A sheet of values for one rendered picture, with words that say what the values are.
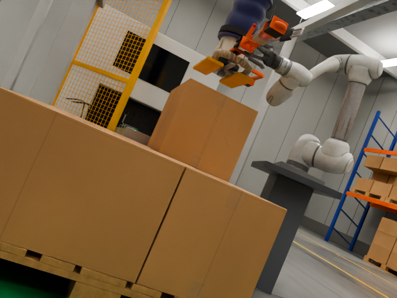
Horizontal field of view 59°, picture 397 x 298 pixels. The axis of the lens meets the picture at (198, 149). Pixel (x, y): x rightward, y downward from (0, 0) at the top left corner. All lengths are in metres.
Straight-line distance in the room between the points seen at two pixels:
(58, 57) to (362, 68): 2.22
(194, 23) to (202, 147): 10.39
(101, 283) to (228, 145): 0.95
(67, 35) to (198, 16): 9.27
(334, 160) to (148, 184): 1.46
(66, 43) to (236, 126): 1.75
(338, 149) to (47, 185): 1.73
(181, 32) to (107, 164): 10.84
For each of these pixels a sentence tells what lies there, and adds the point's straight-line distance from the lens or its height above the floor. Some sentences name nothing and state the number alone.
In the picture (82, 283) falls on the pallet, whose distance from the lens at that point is 1.18.
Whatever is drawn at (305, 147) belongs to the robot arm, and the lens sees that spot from 2.38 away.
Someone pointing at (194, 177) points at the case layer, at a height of 0.52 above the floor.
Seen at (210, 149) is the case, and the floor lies 0.66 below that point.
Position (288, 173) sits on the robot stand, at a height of 0.73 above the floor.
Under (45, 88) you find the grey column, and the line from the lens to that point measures 3.05.
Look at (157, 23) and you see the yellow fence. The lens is 3.24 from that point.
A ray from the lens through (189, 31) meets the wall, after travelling 11.92.
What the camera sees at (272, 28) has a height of 1.21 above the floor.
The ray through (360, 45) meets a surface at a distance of 12.56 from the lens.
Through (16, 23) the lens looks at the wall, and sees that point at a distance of 11.44.
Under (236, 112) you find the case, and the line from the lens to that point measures 1.81.
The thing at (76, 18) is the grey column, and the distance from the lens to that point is 3.13.
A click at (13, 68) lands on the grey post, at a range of 5.33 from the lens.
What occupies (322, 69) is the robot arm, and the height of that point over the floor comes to 1.39.
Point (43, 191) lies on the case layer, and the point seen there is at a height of 0.32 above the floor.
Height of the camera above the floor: 0.56
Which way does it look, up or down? 2 degrees up
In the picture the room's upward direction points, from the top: 23 degrees clockwise
